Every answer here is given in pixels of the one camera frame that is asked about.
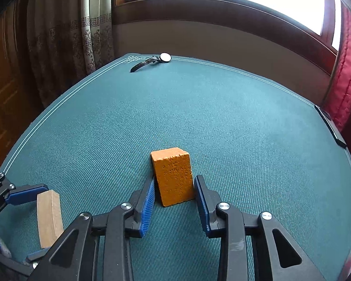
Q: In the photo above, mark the orange block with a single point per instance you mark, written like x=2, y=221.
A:
x=174, y=175

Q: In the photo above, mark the wooden cabinet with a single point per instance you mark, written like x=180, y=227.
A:
x=5, y=93

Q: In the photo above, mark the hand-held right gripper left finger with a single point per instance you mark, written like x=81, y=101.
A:
x=147, y=207

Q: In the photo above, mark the beige patterned curtain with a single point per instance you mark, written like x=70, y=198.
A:
x=76, y=35

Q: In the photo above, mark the black phone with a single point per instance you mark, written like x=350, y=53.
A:
x=330, y=126

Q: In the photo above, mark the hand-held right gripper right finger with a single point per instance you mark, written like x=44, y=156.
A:
x=203, y=207

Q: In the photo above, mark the small tan wooden block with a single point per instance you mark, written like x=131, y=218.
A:
x=49, y=219

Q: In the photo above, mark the window with brown frame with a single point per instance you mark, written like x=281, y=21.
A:
x=251, y=14

